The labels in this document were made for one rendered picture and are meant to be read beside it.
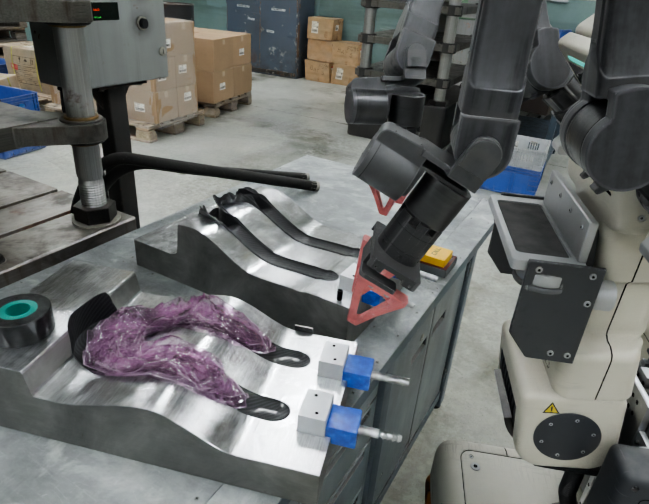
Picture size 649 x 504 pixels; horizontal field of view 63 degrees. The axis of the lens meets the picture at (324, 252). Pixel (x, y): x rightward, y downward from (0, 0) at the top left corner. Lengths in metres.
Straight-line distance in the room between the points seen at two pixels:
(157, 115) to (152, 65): 3.19
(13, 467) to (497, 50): 0.73
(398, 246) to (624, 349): 0.43
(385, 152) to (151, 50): 1.12
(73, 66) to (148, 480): 0.88
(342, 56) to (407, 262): 7.10
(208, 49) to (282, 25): 2.61
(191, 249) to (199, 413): 0.42
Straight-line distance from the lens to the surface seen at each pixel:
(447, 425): 1.98
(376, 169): 0.57
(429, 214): 0.59
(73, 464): 0.78
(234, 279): 0.98
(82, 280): 0.92
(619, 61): 0.58
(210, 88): 5.55
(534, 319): 0.81
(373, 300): 0.89
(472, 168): 0.55
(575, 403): 0.94
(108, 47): 1.51
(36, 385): 0.78
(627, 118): 0.57
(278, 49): 8.00
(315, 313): 0.90
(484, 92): 0.55
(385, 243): 0.61
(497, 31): 0.55
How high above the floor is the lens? 1.37
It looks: 28 degrees down
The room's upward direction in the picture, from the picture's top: 4 degrees clockwise
